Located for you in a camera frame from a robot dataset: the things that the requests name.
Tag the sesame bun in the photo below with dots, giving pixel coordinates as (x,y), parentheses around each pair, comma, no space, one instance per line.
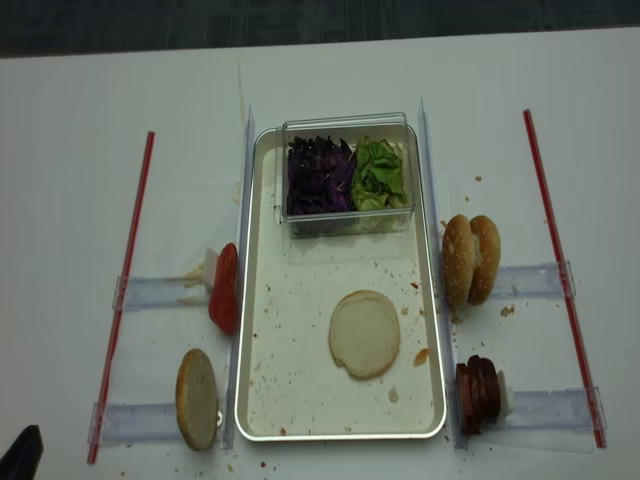
(487,248)
(458,259)

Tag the white metal tray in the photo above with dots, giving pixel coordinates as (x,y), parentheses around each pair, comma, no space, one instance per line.
(288,386)

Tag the clear holder upper left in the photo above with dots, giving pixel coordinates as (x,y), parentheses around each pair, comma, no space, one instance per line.
(136,293)

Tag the sesame bun rear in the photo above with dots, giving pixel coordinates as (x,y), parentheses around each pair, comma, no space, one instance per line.
(487,248)

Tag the black object corner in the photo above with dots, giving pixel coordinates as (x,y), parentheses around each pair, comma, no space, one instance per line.
(21,460)

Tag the shredded purple cabbage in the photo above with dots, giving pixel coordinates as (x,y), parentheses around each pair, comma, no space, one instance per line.
(320,174)

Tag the upright bun slice left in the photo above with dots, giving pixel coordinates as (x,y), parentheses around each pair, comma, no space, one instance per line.
(196,400)

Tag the red strip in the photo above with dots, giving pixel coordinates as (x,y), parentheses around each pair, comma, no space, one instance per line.
(100,407)
(593,402)

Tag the bottom bun slice on tray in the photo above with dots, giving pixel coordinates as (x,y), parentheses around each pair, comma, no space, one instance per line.
(364,334)

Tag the red strip left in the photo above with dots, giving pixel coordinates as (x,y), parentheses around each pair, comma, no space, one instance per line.
(100,407)

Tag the clear plastic salad container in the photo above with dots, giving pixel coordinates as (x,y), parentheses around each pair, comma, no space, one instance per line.
(392,127)

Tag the clear acrylic rail left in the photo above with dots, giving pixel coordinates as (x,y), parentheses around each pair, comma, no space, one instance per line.
(244,223)

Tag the clear acrylic rail right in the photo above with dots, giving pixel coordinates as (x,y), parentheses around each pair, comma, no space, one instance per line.
(442,311)

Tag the sesame bun front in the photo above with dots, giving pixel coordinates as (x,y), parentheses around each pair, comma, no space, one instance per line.
(458,259)

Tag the red strip right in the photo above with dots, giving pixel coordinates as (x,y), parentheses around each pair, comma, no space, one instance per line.
(593,402)

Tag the green lettuce leaves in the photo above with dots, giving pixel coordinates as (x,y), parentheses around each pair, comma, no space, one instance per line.
(378,181)

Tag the clear holder lower right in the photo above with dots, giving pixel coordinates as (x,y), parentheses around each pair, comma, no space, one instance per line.
(569,409)

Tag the white plastic block left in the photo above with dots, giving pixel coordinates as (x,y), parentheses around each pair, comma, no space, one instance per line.
(208,273)

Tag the clear acrylic rail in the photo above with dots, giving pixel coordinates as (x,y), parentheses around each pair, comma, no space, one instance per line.
(442,311)
(244,223)

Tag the clear holder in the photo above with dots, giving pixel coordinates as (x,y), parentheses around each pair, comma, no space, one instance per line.
(552,280)
(118,423)
(569,409)
(136,293)

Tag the clear holder upper right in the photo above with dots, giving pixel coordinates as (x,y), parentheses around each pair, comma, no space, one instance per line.
(552,280)

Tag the red tomato slices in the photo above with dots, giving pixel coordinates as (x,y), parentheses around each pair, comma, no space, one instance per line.
(222,305)

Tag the clear holder lower left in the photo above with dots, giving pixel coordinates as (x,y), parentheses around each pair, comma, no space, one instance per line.
(118,423)

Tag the stack of meat patties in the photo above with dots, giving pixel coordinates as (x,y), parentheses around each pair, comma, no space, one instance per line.
(478,393)

